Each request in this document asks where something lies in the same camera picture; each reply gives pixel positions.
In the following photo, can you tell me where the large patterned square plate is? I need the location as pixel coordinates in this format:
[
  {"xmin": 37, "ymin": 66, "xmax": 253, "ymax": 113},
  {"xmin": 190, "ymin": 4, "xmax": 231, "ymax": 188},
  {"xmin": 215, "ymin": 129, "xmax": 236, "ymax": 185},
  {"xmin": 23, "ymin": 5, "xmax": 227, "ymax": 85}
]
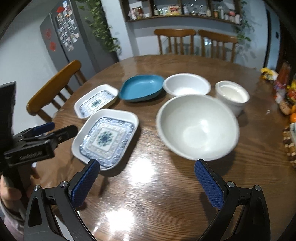
[{"xmin": 71, "ymin": 108, "xmax": 139, "ymax": 171}]

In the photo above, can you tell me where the small patterned square plate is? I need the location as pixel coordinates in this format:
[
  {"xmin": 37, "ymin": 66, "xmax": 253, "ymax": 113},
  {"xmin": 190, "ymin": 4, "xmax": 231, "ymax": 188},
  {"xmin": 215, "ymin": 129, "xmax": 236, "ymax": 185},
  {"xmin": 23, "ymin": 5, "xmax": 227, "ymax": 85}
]
[{"xmin": 74, "ymin": 84, "xmax": 119, "ymax": 120}]

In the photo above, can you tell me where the large white bowl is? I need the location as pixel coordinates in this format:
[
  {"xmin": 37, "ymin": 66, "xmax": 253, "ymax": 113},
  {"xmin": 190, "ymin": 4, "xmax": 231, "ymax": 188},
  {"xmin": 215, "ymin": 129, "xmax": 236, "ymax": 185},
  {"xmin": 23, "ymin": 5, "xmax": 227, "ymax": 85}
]
[{"xmin": 156, "ymin": 94, "xmax": 240, "ymax": 161}]

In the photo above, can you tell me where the blue square plate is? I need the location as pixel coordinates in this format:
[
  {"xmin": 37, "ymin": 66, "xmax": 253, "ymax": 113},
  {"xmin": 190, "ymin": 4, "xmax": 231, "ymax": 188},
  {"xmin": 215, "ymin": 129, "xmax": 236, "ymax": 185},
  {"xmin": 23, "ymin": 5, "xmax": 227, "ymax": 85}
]
[{"xmin": 118, "ymin": 74, "xmax": 165, "ymax": 102}]

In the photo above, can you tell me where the small white ceramic cup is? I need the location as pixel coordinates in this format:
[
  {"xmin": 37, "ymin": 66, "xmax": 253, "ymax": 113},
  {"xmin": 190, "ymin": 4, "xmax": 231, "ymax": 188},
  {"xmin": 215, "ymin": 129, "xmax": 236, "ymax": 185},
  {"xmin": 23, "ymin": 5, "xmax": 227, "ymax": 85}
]
[{"xmin": 215, "ymin": 80, "xmax": 250, "ymax": 117}]

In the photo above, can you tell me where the medium white bowl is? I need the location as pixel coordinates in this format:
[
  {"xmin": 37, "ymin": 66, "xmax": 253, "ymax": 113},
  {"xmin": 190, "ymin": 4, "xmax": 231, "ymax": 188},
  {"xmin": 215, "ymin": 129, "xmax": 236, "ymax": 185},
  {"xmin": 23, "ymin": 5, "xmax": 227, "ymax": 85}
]
[{"xmin": 163, "ymin": 73, "xmax": 211, "ymax": 96}]

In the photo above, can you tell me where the person's left hand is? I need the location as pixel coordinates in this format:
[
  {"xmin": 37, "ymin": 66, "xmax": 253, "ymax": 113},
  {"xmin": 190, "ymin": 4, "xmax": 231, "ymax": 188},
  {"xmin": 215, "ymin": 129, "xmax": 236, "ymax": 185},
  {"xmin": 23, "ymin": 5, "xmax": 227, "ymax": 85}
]
[{"xmin": 1, "ymin": 167, "xmax": 40, "ymax": 211}]

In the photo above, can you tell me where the wooden chair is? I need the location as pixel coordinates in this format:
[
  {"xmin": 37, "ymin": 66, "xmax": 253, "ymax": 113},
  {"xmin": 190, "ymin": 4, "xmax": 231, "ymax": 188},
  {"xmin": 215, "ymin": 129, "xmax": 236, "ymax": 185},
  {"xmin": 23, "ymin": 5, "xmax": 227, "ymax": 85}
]
[
  {"xmin": 154, "ymin": 29, "xmax": 197, "ymax": 55},
  {"xmin": 198, "ymin": 30, "xmax": 238, "ymax": 63},
  {"xmin": 27, "ymin": 60, "xmax": 87, "ymax": 123}
]

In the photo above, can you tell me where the wooden bead trivet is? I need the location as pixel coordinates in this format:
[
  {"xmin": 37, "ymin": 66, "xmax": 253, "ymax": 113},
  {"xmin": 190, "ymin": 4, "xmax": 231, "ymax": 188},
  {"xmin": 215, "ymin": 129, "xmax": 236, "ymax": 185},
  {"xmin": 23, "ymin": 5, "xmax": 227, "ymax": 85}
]
[{"xmin": 283, "ymin": 126, "xmax": 296, "ymax": 169}]

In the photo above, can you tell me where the grey refrigerator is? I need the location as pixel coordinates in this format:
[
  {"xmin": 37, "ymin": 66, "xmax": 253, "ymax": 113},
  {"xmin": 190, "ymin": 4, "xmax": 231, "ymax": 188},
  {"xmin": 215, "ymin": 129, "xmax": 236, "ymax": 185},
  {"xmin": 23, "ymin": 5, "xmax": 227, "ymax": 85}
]
[{"xmin": 40, "ymin": 1, "xmax": 118, "ymax": 79}]

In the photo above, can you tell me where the blue rimmed rectangular dish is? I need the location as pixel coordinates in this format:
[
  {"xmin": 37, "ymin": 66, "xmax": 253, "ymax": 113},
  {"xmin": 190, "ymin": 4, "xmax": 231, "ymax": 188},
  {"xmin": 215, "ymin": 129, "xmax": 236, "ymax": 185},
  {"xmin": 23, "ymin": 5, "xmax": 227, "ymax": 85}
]
[{"xmin": 290, "ymin": 123, "xmax": 296, "ymax": 142}]

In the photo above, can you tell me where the orange fruit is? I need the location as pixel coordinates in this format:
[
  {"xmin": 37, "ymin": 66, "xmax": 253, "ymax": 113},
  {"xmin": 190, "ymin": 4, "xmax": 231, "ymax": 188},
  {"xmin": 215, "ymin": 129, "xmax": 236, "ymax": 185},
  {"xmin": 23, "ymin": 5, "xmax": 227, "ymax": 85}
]
[{"xmin": 290, "ymin": 113, "xmax": 296, "ymax": 123}]

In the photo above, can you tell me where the hanging green vine plant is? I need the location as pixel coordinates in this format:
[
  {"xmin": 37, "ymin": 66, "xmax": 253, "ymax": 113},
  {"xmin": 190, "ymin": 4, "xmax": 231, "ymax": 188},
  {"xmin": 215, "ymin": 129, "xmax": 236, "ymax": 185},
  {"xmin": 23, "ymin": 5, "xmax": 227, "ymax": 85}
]
[{"xmin": 76, "ymin": 0, "xmax": 120, "ymax": 53}]

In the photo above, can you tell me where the yellow snack packet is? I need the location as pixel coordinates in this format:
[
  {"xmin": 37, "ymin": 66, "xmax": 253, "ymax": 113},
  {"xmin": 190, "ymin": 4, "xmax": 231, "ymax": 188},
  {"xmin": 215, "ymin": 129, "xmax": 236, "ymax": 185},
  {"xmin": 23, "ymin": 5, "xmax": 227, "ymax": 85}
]
[{"xmin": 260, "ymin": 67, "xmax": 278, "ymax": 82}]

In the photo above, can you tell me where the red sauce bottle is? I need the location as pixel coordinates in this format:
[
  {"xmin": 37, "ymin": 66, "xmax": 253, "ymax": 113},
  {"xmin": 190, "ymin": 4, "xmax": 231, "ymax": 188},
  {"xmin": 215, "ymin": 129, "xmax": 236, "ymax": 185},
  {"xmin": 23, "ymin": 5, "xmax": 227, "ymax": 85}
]
[{"xmin": 276, "ymin": 62, "xmax": 291, "ymax": 88}]

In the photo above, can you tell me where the right green vine plant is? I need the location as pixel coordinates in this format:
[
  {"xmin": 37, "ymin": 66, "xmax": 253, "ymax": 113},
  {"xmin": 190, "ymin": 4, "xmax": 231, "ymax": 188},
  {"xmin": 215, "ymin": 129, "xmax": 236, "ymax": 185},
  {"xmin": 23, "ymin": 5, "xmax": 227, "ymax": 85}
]
[{"xmin": 233, "ymin": 1, "xmax": 256, "ymax": 66}]

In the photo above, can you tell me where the wooden chair back left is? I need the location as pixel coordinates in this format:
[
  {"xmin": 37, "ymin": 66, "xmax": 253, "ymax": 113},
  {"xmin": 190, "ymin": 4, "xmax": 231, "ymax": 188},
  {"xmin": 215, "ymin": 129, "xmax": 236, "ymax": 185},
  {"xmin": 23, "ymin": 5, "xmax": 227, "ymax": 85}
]
[{"xmin": 154, "ymin": 29, "xmax": 197, "ymax": 55}]

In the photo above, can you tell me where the wooden chair back right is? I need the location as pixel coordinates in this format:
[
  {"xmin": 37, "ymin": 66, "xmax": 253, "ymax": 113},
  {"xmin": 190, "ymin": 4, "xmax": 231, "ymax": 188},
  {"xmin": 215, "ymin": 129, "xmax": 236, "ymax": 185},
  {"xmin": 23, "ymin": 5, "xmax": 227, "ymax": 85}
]
[{"xmin": 198, "ymin": 30, "xmax": 238, "ymax": 63}]

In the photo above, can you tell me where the wooden wall shelf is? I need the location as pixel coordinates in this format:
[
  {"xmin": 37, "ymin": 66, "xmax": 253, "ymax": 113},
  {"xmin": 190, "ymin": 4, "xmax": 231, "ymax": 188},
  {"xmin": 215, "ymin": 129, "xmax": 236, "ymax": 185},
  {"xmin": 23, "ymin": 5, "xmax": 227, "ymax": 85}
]
[{"xmin": 119, "ymin": 1, "xmax": 243, "ymax": 26}]

